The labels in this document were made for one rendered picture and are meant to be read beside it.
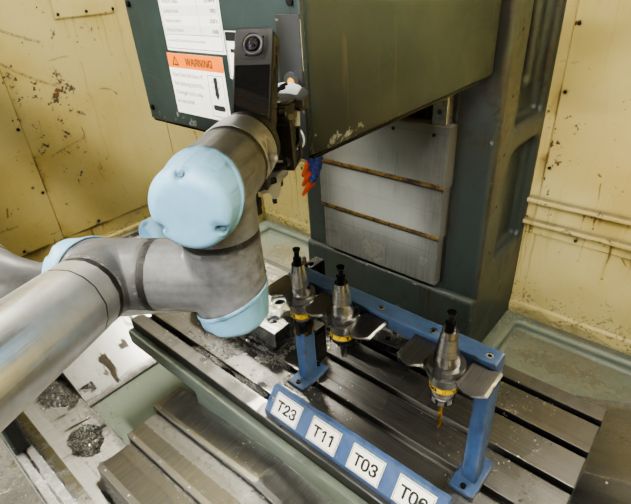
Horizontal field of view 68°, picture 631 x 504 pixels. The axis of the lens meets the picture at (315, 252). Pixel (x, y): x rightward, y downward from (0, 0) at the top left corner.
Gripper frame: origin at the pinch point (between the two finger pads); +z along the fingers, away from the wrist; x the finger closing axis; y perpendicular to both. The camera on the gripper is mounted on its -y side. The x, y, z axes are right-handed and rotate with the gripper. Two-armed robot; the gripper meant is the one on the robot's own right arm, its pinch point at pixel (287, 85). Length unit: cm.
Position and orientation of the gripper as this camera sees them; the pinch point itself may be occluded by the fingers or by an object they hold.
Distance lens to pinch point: 70.2
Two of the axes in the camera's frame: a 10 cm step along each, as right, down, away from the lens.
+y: 0.6, 8.5, 5.2
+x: 9.8, 0.5, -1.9
